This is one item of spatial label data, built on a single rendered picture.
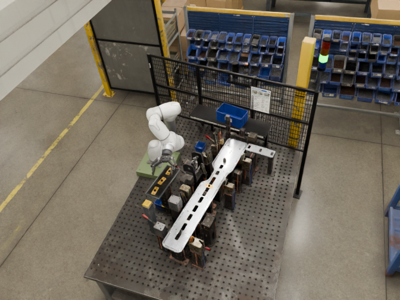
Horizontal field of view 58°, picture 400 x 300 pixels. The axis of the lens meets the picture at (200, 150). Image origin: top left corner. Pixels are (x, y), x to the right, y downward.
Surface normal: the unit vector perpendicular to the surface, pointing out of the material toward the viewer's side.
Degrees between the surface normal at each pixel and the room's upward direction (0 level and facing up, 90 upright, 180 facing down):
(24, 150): 0
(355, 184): 0
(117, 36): 92
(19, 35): 90
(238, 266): 0
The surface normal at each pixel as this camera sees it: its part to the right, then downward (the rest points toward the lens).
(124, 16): -0.33, 0.70
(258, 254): -0.07, -0.70
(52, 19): 0.95, 0.17
